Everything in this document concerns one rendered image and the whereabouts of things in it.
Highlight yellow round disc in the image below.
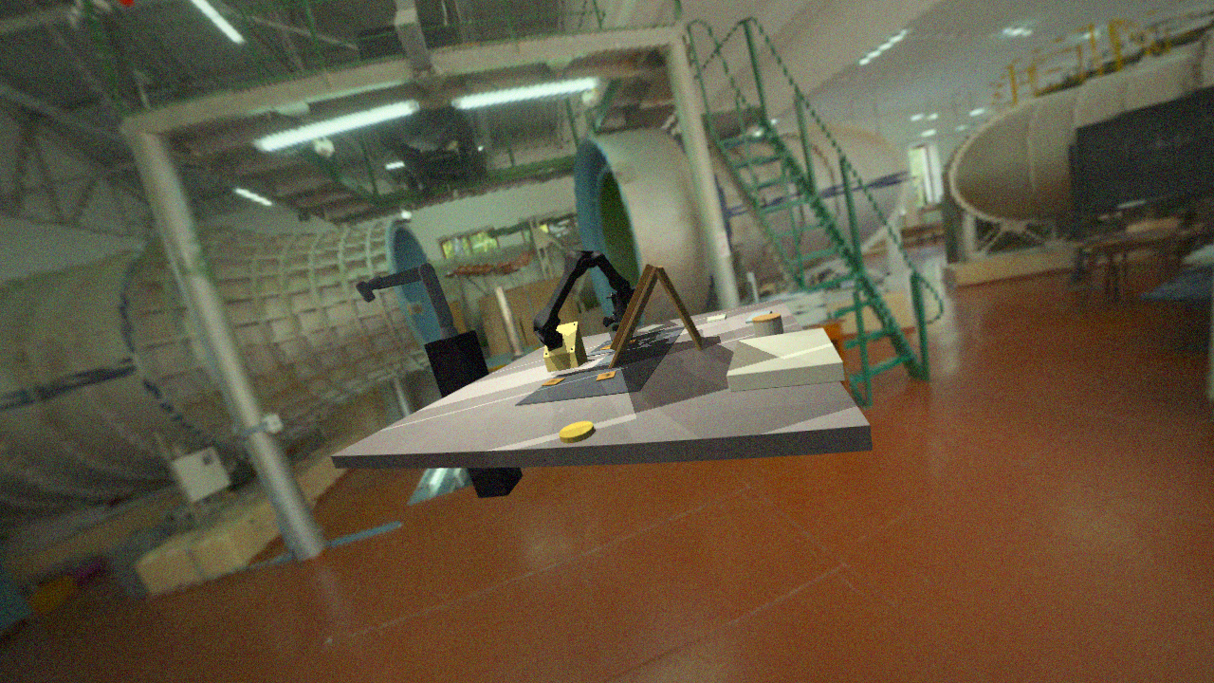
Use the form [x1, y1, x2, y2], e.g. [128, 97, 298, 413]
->
[558, 422, 595, 443]

